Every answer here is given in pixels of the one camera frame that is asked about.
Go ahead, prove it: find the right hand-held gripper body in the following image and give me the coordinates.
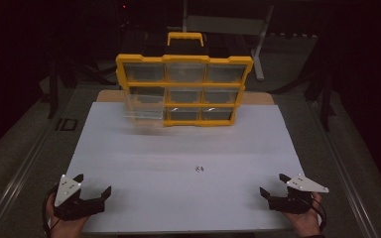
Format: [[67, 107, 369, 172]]
[[268, 174, 330, 214]]

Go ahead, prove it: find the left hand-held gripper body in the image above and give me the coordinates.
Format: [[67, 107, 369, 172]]
[[53, 174, 105, 222]]

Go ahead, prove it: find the clear plastic drawer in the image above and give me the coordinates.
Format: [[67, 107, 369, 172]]
[[123, 93, 166, 129]]

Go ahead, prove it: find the yellow and black drawer cabinet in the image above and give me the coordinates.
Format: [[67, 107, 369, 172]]
[[115, 31, 255, 128]]

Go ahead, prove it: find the person's right hand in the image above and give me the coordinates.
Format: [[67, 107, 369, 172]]
[[283, 192, 322, 238]]

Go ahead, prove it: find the person's left hand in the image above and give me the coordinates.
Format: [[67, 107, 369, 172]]
[[46, 201, 90, 238]]

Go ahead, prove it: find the white board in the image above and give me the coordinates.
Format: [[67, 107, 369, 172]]
[[63, 101, 313, 234]]

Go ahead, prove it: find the black tripod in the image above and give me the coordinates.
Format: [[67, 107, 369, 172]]
[[271, 62, 337, 133], [45, 49, 115, 120]]

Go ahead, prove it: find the grid of closed clear drawers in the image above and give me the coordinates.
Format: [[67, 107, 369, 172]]
[[124, 62, 248, 122]]

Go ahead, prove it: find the grey metal stand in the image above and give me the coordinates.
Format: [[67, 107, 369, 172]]
[[181, 0, 276, 82]]

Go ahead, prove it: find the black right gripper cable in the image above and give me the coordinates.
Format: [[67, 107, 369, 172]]
[[311, 197, 327, 232]]

